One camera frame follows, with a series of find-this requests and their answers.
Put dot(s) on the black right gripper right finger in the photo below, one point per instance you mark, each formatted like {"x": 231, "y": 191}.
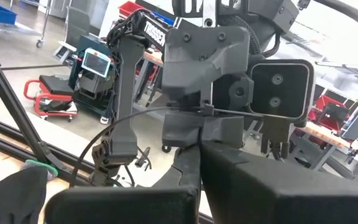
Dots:
{"x": 291, "y": 202}

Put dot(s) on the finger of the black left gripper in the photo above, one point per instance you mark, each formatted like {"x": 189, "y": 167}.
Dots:
{"x": 185, "y": 129}
{"x": 197, "y": 71}

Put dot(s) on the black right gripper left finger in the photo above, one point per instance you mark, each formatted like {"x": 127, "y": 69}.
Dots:
{"x": 120, "y": 205}

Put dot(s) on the black zip tie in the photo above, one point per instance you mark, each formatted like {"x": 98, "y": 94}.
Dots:
{"x": 208, "y": 109}

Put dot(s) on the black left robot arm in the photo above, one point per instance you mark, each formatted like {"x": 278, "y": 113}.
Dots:
{"x": 129, "y": 93}

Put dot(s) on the wooden table grey legs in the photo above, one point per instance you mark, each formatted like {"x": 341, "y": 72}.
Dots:
{"x": 322, "y": 133}
{"x": 154, "y": 59}

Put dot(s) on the red plastic bin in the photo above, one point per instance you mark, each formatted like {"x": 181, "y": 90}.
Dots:
{"x": 129, "y": 7}

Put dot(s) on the red storage bins stack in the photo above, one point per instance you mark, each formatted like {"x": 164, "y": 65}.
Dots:
{"x": 317, "y": 104}

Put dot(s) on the black work glove grey cuff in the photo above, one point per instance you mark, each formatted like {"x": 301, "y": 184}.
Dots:
{"x": 14, "y": 199}

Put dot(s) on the blue tool cart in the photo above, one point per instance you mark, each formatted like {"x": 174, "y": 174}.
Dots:
{"x": 89, "y": 40}

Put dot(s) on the red rolling creeper seat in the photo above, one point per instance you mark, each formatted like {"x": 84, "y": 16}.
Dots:
{"x": 54, "y": 84}

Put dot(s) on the blue storage bin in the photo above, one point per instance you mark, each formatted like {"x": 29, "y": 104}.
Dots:
{"x": 2, "y": 14}

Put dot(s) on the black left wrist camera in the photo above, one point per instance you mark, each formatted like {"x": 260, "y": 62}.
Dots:
{"x": 280, "y": 90}

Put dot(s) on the black aluminium table frame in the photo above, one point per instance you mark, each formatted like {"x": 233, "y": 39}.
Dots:
{"x": 13, "y": 99}

